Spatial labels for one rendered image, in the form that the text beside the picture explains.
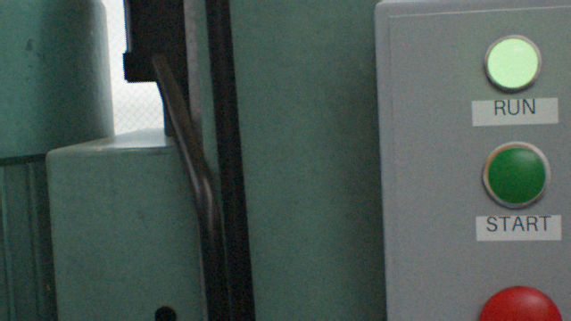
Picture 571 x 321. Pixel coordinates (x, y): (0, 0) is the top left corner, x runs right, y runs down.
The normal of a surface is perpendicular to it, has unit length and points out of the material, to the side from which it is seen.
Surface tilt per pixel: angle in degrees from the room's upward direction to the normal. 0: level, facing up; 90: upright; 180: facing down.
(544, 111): 90
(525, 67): 91
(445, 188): 90
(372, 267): 90
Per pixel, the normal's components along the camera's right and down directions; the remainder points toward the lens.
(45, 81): 0.77, 0.03
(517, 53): -0.21, 0.06
